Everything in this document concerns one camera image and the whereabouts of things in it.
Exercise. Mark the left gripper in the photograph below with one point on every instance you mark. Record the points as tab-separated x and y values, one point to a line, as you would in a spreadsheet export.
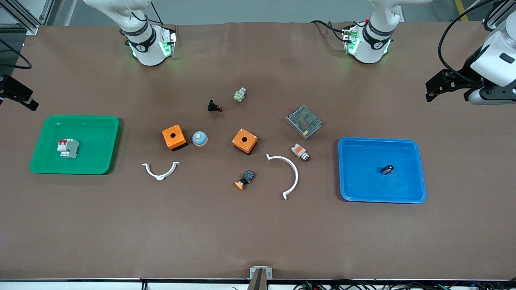
469	69

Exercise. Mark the white red circuit breaker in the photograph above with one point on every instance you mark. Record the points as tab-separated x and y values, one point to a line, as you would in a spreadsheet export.
69	148

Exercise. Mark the black cylindrical capacitor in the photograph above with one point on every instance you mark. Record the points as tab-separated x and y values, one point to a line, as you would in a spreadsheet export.
388	169

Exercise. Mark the green plastic tray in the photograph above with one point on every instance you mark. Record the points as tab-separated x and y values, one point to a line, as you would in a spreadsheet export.
96	137

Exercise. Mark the blue plastic tray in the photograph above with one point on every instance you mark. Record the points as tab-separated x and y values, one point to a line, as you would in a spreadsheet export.
363	173

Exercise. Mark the metal mesh power supply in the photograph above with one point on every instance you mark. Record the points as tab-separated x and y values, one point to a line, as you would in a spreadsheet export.
304	122

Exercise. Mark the small white pipe clamp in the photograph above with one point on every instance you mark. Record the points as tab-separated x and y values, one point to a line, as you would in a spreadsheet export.
160	176

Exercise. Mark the orange button box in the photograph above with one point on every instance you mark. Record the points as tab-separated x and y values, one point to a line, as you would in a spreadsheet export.
179	139
248	143

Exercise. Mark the blue dome buzzer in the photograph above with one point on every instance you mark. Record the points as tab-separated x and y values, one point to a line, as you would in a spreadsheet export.
200	139

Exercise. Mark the large white pipe clamp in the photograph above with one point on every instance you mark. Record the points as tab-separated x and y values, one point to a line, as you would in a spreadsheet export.
296	173

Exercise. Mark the white table edge strip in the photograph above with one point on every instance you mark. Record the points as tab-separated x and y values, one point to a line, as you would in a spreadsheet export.
80	286

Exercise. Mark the green white push button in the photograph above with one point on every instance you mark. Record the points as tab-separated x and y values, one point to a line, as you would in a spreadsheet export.
240	95

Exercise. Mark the yellow mushroom push button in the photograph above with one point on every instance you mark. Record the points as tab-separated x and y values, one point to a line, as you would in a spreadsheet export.
246	177

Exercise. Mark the brown table mat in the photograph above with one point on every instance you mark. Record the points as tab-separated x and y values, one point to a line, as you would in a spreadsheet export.
258	225

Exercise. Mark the aluminium frame profile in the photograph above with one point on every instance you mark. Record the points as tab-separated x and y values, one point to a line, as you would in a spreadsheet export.
24	22

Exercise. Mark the small black red switch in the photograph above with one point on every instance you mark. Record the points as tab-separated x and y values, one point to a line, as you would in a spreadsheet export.
212	106

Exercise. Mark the grey metal table bracket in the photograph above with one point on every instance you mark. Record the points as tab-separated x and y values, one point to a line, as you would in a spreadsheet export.
261	278

